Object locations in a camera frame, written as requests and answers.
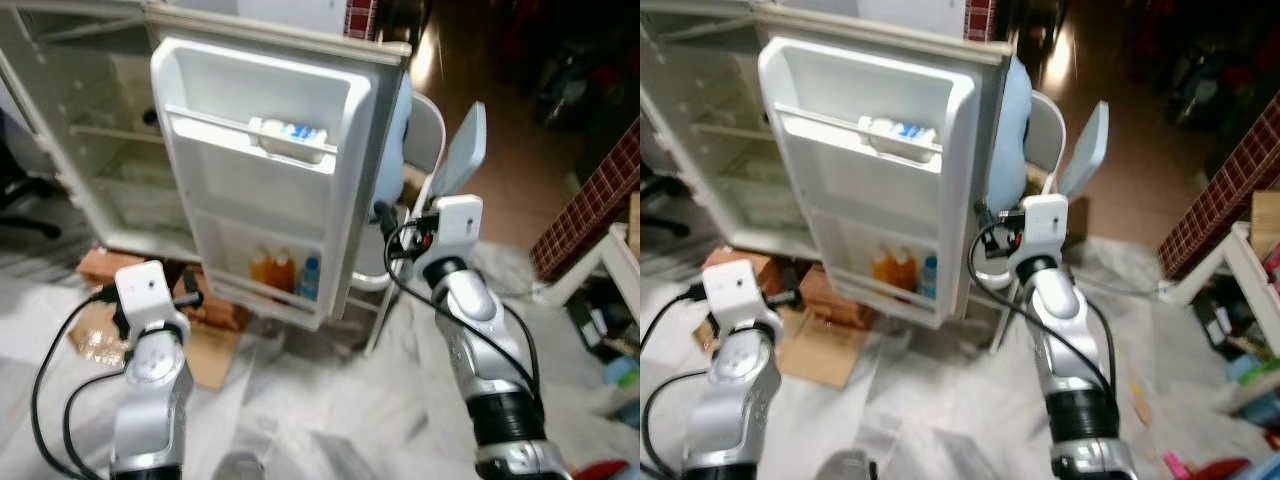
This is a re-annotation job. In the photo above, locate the white fridge door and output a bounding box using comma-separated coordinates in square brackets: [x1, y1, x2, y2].
[752, 5, 1013, 329]
[143, 5, 413, 331]

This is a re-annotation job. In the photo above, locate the white open fridge body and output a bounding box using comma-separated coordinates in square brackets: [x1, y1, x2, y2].
[0, 0, 201, 263]
[640, 0, 823, 253]

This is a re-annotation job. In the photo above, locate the light blue cushion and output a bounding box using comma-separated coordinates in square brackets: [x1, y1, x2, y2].
[375, 75, 413, 206]
[985, 55, 1033, 206]

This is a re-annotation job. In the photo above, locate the white metal chair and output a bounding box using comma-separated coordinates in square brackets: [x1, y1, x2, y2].
[350, 90, 448, 353]
[985, 88, 1069, 353]

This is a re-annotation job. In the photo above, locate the light blue plastic panel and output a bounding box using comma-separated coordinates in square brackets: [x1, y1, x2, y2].
[430, 100, 489, 196]
[1055, 100, 1111, 196]

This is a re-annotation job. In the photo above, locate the white container with blue print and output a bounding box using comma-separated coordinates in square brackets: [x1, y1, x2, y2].
[858, 115, 943, 161]
[248, 117, 331, 163]

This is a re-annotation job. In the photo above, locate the black office chair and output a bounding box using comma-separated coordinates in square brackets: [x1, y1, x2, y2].
[640, 170, 693, 237]
[0, 140, 61, 241]

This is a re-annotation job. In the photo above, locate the white shelf rack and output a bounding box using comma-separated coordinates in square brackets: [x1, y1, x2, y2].
[1165, 220, 1280, 357]
[540, 225, 641, 321]

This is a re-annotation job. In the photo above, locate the red brick patterned counter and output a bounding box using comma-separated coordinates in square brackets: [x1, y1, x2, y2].
[1160, 95, 1280, 283]
[530, 120, 641, 283]

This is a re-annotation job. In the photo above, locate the grey robot foot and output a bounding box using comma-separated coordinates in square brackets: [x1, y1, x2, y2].
[820, 450, 871, 480]
[215, 452, 266, 480]

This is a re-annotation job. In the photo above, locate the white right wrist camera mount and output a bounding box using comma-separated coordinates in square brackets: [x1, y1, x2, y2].
[1010, 193, 1069, 271]
[420, 195, 484, 276]

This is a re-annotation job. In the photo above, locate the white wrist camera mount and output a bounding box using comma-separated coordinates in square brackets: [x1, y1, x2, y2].
[113, 260, 191, 341]
[420, 195, 484, 276]
[1010, 193, 1069, 271]
[703, 262, 781, 341]

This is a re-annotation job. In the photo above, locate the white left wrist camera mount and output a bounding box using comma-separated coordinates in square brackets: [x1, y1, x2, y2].
[113, 260, 191, 341]
[703, 262, 781, 341]

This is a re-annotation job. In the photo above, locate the long black left arm cable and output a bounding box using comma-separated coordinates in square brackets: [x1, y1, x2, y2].
[30, 288, 123, 477]
[640, 284, 717, 473]

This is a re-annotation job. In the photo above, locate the short black left arm cable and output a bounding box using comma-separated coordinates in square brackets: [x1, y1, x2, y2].
[62, 368, 127, 473]
[646, 368, 717, 477]

